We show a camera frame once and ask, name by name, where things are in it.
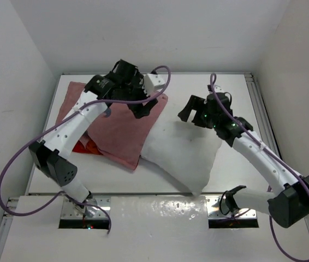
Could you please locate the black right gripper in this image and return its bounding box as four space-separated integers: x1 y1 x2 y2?
179 94 218 129

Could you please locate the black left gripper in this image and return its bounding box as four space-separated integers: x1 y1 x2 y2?
121 76 157 118

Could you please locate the white pillow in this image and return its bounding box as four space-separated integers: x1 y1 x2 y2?
140 118 222 195

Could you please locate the red cartoon print pillowcase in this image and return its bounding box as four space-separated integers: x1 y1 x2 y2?
56 81 169 172

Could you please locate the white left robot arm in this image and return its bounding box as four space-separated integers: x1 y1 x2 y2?
29 60 165 203

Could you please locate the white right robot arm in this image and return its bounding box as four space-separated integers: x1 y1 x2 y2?
178 92 309 228

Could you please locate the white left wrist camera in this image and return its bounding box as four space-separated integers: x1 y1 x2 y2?
142 74 166 96

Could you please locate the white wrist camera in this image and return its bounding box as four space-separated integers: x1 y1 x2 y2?
207 85 225 94
142 74 166 96

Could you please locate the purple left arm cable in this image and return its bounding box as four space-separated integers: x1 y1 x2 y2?
0 65 171 235

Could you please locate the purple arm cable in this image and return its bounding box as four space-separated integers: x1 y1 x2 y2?
0 65 171 235
207 73 309 262

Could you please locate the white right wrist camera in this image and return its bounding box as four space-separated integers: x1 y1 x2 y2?
207 85 225 94

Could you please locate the aluminium frame rail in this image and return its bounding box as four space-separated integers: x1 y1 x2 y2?
244 73 283 159

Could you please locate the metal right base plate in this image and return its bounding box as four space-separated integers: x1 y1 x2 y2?
206 195 259 219

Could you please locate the metal base plate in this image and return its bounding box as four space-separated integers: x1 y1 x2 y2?
206 195 259 219
61 195 111 220

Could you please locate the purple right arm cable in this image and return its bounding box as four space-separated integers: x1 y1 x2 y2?
207 73 309 262

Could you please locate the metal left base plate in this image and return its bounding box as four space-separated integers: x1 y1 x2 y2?
61 195 111 220

